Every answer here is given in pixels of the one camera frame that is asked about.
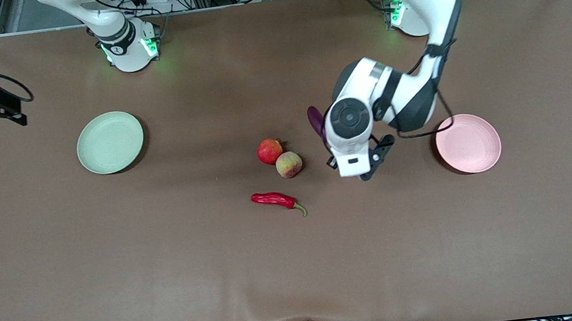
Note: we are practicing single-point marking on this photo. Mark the brown table cloth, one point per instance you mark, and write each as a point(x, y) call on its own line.
point(298, 267)

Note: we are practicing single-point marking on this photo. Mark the pink plate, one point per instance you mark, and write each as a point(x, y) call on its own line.
point(470, 143)

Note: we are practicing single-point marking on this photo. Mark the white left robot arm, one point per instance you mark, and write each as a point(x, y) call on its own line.
point(358, 87)

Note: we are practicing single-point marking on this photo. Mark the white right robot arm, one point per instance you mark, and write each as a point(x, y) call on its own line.
point(128, 54)

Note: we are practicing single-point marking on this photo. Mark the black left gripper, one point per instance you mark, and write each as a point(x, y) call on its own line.
point(330, 161)

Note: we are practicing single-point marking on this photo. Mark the pale green plate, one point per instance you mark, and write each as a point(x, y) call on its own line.
point(110, 143)

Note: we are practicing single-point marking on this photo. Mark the yellow-pink peach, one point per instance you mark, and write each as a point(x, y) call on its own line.
point(289, 164)

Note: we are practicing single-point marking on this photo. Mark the red chili pepper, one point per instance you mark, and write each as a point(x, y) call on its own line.
point(271, 200)

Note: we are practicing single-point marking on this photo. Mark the long purple eggplant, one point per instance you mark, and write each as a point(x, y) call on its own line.
point(316, 119)

